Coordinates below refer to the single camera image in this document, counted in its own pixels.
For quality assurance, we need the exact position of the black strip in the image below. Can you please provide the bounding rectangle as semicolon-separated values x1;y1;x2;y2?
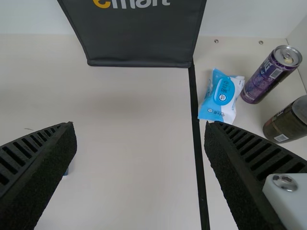
188;61;211;230

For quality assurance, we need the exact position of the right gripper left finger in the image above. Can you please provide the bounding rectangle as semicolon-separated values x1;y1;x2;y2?
0;121;78;230

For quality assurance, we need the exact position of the purple can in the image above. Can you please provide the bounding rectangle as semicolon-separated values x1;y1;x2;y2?
240;45;303;104

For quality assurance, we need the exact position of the blue wet wipes pack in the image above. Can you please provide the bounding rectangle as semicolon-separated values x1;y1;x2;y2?
197;68;246;125

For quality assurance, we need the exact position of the dark coffee bottle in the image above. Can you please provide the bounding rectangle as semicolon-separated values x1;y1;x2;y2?
262;94;307;144

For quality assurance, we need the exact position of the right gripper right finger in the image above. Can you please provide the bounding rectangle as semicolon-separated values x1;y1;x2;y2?
204;120;307;230

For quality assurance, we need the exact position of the dark grey bag with straps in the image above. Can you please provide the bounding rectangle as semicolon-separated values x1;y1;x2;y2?
57;0;207;69

